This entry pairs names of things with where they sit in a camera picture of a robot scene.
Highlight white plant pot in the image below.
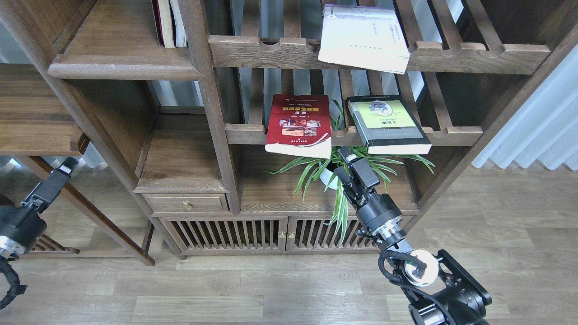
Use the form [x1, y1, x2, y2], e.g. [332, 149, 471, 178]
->
[319, 162, 339, 190]

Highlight large wooden bookshelf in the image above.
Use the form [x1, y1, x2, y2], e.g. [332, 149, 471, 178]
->
[1, 0, 577, 257]

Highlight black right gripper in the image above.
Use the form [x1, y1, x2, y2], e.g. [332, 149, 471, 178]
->
[335, 146, 403, 239]

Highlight brass drawer knob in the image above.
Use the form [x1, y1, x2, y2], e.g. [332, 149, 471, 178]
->
[182, 201, 192, 211]

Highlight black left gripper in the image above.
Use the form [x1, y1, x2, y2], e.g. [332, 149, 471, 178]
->
[0, 157, 79, 258]

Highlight red cover book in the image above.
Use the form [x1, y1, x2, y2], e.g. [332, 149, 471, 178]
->
[265, 94, 332, 159]

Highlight dark red upright book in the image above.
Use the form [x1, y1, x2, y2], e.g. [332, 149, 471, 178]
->
[151, 0, 164, 47]

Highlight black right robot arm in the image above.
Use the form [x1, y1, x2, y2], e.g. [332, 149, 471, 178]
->
[336, 147, 492, 325]

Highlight green spider plant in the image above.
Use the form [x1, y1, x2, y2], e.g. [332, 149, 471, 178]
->
[268, 99, 436, 245]

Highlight wooden side table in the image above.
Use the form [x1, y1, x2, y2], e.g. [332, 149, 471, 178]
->
[0, 64, 155, 266]

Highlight white curtain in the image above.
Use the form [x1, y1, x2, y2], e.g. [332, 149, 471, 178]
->
[472, 47, 578, 171]

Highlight green grey cover book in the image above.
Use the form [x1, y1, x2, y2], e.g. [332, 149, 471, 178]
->
[347, 95, 432, 156]

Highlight white cover book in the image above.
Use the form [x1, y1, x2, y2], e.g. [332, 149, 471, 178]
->
[318, 4, 410, 74]

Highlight beige upright book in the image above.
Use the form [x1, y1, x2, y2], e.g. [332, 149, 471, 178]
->
[157, 0, 176, 49]

